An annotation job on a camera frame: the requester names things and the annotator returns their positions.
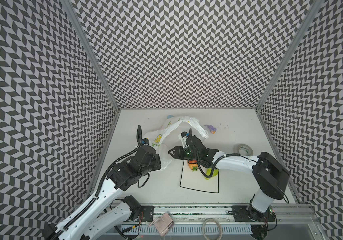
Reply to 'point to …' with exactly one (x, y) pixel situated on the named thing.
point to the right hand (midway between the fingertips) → (170, 156)
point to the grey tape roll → (243, 149)
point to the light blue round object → (169, 116)
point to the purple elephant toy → (211, 127)
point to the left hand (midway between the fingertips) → (159, 160)
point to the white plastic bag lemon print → (155, 135)
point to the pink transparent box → (164, 224)
